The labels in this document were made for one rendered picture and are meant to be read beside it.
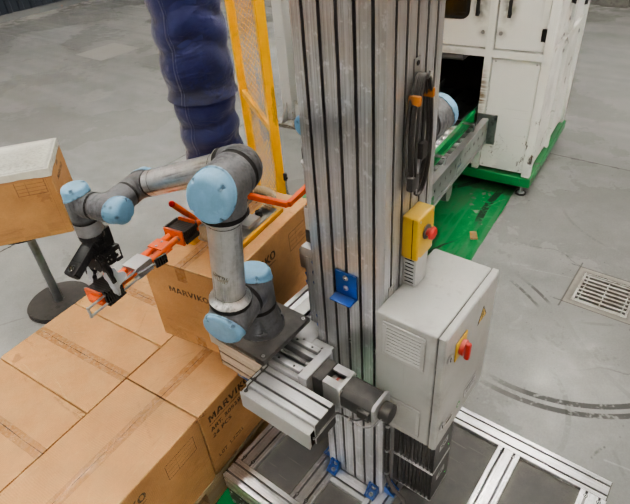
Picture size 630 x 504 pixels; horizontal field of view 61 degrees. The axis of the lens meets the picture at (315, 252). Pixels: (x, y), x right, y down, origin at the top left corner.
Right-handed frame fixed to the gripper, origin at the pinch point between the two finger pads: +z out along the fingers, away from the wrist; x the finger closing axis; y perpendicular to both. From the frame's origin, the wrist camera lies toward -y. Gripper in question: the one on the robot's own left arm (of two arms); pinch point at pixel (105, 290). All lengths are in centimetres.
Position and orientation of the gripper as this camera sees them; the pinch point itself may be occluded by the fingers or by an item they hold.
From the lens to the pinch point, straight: 173.8
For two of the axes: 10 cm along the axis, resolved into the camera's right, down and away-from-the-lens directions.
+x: -8.7, -2.5, 4.2
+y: 4.8, -5.5, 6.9
